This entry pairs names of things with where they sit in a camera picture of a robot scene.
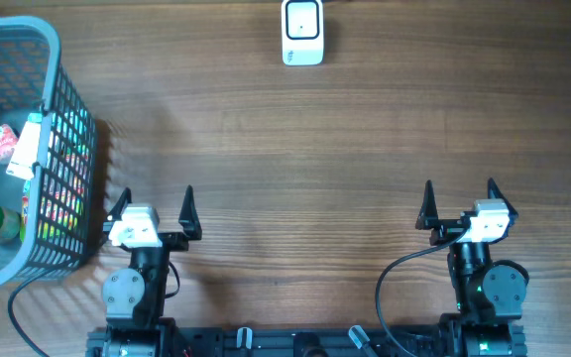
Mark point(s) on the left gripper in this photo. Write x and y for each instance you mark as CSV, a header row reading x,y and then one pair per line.
x,y
179,241

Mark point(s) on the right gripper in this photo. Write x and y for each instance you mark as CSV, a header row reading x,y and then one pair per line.
x,y
428,213

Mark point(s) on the Haribo gummy candy bag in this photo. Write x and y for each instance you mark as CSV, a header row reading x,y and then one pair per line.
x,y
67,168

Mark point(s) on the white blue carton box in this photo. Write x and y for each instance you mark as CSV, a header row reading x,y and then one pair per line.
x,y
26,150

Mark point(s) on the red white tissue pack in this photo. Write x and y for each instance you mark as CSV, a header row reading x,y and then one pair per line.
x,y
8,142

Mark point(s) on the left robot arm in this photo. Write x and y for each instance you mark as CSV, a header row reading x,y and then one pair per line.
x,y
135,297

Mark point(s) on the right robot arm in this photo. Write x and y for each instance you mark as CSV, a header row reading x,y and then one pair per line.
x,y
489,293

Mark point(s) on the white barcode scanner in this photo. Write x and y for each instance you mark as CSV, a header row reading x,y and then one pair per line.
x,y
302,23

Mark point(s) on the grey plastic mesh basket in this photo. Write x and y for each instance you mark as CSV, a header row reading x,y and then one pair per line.
x,y
33,80

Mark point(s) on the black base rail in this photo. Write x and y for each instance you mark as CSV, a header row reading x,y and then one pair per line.
x,y
419,340

